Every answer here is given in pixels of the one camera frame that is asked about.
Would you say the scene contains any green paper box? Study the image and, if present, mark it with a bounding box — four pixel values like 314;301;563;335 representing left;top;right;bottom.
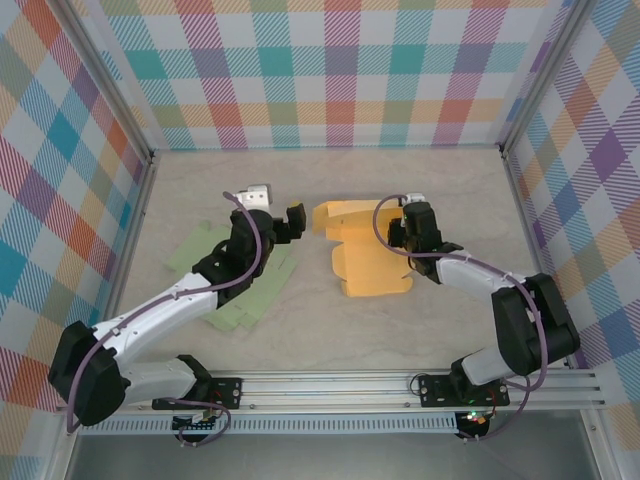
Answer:
167;223;300;332

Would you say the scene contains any orange paper box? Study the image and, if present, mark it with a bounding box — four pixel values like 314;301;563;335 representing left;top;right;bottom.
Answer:
312;198;416;299

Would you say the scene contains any small circuit board with light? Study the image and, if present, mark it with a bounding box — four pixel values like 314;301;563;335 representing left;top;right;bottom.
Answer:
457;409;491;429

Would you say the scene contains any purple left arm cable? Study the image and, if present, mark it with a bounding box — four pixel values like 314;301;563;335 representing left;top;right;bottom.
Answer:
64;191;266;449

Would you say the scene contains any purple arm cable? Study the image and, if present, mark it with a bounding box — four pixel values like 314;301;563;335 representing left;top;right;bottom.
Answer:
373;194;549;444
64;191;266;449

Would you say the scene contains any aluminium side rail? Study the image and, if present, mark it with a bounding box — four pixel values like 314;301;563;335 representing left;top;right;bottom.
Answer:
501;149;576;369
89;159;159;374

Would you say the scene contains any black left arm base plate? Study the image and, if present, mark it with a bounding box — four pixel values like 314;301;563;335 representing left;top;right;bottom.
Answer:
152;377;244;411

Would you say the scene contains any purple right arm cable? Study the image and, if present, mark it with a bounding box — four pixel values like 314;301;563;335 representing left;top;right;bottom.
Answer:
373;194;549;444

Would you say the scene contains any aluminium mounting rail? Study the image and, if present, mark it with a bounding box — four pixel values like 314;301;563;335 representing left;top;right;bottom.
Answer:
55;368;607;414

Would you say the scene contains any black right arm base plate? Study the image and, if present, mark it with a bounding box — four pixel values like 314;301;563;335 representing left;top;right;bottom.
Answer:
418;372;511;409

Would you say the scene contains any aluminium frame post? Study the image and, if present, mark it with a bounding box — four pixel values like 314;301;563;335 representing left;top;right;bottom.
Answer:
499;0;596;156
54;0;156;166

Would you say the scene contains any slotted white cable duct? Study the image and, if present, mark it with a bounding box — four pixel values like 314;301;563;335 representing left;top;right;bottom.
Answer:
79;413;459;435

